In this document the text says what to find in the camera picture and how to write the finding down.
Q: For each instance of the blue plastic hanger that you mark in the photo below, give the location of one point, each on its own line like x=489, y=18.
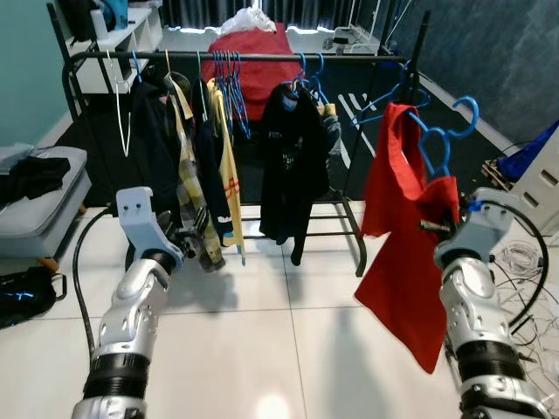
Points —
x=240, y=109
x=371, y=112
x=225, y=92
x=475, y=113

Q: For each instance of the green plastic hanger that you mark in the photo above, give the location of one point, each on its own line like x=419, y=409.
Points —
x=199, y=87

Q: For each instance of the blue tape tag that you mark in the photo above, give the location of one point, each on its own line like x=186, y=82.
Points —
x=476, y=207

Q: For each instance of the brown plaid shirt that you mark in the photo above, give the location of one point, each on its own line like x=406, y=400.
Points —
x=188, y=188

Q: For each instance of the navy garment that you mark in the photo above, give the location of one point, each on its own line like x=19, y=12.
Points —
x=210, y=175

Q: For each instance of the yellow garment red marks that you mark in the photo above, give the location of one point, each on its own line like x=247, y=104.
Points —
x=229, y=175

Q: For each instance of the wooden slat rack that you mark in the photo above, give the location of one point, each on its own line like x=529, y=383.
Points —
x=498, y=173

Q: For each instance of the black jacket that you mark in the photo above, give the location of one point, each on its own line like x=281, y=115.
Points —
x=157, y=140

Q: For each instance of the plain black shirt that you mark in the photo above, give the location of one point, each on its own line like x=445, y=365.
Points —
x=278, y=183

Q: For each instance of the white cabinet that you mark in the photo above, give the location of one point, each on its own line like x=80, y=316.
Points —
x=548, y=196

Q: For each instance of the blue cloth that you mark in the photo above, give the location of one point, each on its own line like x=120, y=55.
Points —
x=533, y=155

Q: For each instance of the grey green t-shirt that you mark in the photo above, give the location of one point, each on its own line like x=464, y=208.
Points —
x=332, y=131

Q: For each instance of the black folded clothes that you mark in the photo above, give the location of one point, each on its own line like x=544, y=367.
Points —
x=35, y=175

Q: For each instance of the black bag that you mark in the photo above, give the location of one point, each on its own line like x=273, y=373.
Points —
x=26, y=297

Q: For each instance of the red fabric bundle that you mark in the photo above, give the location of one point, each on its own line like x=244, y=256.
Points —
x=262, y=74

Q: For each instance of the black metal clothes rack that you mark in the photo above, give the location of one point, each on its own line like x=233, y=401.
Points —
x=349, y=58

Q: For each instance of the grey box device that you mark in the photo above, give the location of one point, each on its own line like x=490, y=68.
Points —
x=349, y=39

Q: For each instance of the white shelf unit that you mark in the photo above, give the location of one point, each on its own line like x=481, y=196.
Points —
x=131, y=39

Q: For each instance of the white plastic bag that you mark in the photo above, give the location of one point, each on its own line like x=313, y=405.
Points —
x=249, y=19

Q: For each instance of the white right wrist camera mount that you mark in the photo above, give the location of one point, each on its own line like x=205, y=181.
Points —
x=485, y=223

